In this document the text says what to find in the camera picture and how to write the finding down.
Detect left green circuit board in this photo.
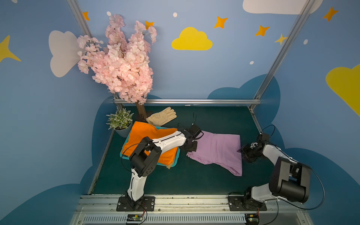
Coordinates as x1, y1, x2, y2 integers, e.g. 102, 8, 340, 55
126, 214, 144, 224

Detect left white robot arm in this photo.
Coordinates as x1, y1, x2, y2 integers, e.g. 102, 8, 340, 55
127, 129, 203, 205

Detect beige pants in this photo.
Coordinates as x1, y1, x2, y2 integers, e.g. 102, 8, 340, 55
166, 162, 174, 169

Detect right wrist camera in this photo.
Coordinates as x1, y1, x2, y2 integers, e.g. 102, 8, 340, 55
257, 133, 270, 144

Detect aluminium rail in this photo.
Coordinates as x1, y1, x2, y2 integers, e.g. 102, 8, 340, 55
70, 195, 313, 225
113, 98, 262, 105

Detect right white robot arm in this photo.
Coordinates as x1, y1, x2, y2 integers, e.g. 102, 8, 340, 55
238, 141, 312, 210

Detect aluminium frame post left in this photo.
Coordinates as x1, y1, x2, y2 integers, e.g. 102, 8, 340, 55
67, 0, 93, 38

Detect right green circuit board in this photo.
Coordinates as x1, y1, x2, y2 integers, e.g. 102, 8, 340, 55
245, 214, 260, 225

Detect orange pants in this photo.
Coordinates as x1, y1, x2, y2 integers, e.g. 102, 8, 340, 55
121, 121, 181, 166

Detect aluminium front rail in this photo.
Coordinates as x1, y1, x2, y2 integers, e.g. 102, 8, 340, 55
70, 195, 313, 225

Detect aluminium frame post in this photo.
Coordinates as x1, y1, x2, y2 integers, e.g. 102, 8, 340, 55
67, 0, 93, 38
249, 0, 316, 113

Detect beige work glove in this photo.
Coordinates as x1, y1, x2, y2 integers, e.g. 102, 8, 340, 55
146, 107, 177, 127

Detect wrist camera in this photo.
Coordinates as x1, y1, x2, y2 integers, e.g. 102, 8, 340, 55
188, 124, 203, 139
257, 133, 270, 144

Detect teal plastic basket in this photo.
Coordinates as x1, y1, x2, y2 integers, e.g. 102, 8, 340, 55
119, 126, 181, 168

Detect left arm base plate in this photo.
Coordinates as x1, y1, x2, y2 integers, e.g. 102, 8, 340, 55
116, 196, 156, 212

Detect small potted green plant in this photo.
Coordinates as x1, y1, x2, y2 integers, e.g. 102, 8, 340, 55
106, 108, 134, 138

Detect green circuit board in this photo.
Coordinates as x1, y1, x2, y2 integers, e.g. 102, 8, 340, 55
126, 214, 144, 224
245, 214, 260, 225

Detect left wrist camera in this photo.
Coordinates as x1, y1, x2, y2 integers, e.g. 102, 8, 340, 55
188, 124, 203, 139

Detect pink blossom artificial tree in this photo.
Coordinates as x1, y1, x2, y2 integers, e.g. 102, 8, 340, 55
77, 14, 157, 121

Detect purple pants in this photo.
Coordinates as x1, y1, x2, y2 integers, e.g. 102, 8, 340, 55
187, 131, 243, 177

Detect aluminium frame post right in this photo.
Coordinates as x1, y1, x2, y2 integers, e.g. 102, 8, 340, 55
249, 0, 316, 113

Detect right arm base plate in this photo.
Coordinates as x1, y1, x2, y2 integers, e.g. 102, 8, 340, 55
227, 195, 267, 212

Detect aluminium back rail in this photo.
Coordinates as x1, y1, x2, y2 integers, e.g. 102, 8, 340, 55
113, 98, 262, 105

